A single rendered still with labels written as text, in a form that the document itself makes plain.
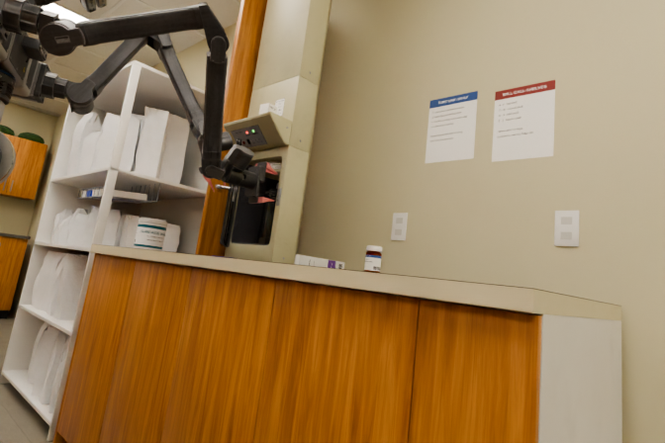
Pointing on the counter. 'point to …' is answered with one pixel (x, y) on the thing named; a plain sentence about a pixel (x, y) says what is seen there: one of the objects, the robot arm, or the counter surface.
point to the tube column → (297, 14)
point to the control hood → (272, 130)
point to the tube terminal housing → (294, 100)
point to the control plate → (249, 135)
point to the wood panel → (236, 96)
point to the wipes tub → (149, 234)
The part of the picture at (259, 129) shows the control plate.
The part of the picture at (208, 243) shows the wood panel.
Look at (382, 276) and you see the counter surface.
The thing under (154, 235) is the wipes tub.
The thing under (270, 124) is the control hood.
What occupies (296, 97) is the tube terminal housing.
